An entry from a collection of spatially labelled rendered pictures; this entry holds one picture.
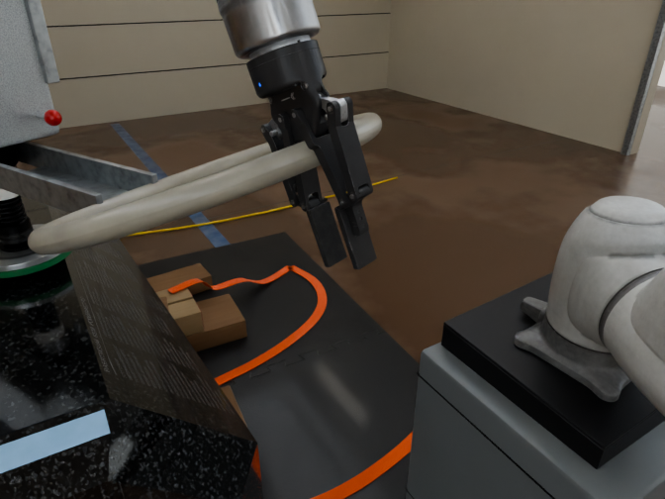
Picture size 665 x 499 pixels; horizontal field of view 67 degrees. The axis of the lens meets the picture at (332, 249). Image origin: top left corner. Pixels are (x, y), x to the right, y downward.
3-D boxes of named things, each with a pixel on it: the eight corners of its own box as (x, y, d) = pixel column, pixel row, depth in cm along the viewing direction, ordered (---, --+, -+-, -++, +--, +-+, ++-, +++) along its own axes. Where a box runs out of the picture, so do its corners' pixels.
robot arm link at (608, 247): (613, 289, 92) (648, 176, 80) (684, 358, 76) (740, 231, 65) (526, 297, 90) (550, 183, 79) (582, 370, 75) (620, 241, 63)
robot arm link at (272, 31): (273, 1, 55) (291, 56, 57) (201, 13, 50) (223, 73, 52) (324, -35, 48) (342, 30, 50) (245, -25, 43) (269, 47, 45)
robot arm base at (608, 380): (550, 293, 101) (556, 269, 98) (668, 353, 85) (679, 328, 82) (491, 330, 92) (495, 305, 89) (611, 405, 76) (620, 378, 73)
